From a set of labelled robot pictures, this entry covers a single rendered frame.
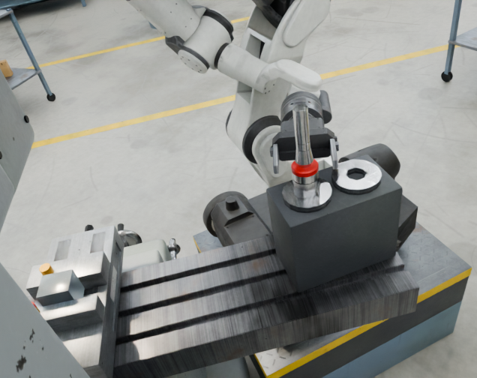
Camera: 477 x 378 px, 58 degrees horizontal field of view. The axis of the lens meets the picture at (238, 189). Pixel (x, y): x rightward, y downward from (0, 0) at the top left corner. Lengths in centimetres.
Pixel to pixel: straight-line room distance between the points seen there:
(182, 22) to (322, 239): 56
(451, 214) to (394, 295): 156
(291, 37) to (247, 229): 71
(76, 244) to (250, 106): 53
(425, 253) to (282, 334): 90
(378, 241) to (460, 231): 149
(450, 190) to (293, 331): 181
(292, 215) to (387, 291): 25
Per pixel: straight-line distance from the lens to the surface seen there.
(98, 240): 102
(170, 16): 102
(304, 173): 74
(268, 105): 114
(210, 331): 87
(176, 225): 248
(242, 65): 102
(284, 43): 106
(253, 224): 151
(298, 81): 96
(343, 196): 80
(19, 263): 274
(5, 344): 28
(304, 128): 70
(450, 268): 166
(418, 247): 170
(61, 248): 105
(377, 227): 86
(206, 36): 103
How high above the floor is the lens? 164
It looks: 39 degrees down
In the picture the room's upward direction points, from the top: 12 degrees counter-clockwise
